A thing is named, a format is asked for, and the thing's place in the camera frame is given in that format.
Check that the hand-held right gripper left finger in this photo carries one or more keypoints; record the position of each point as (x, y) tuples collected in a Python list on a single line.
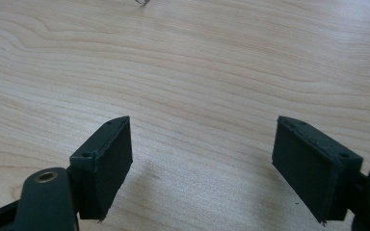
[(104, 166)]

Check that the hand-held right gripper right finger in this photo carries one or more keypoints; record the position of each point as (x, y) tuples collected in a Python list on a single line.
[(314, 166)]

